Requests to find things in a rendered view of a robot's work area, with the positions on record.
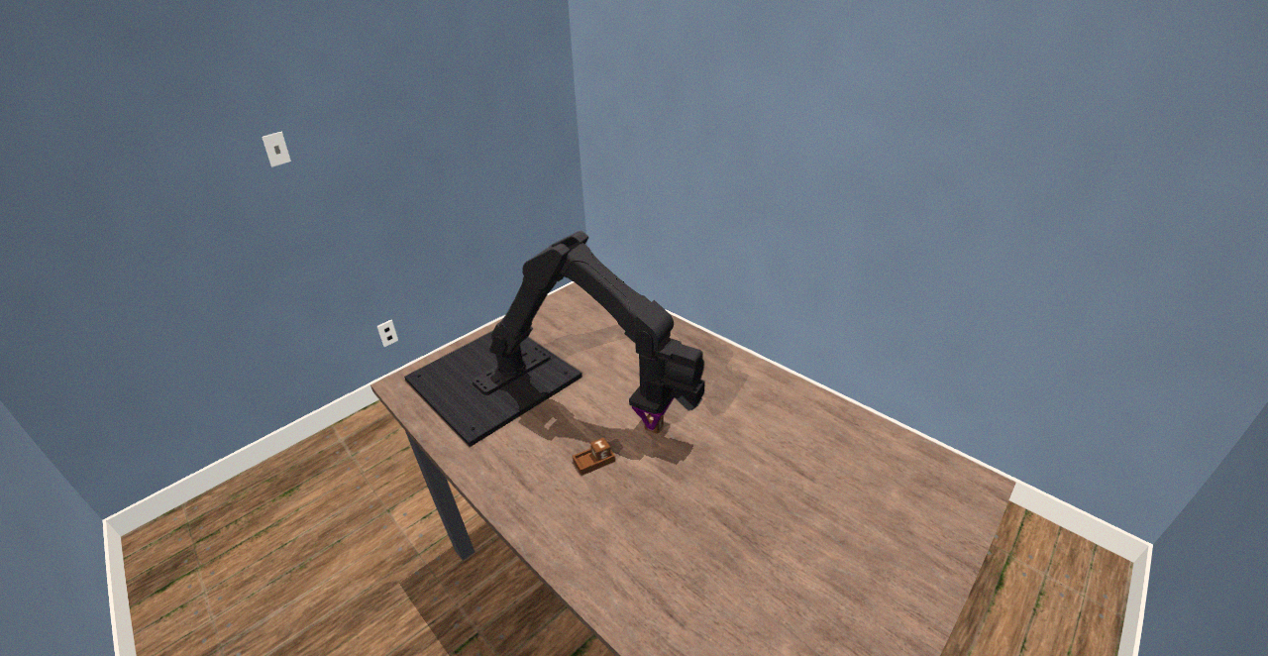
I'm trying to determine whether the brown wooden tray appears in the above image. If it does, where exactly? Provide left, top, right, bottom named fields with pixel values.
left=573, top=448, right=615, bottom=475

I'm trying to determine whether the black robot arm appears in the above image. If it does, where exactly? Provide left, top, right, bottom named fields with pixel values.
left=473, top=231, right=705, bottom=410

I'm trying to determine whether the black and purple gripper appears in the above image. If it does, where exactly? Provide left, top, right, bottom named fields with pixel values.
left=629, top=373, right=675, bottom=430

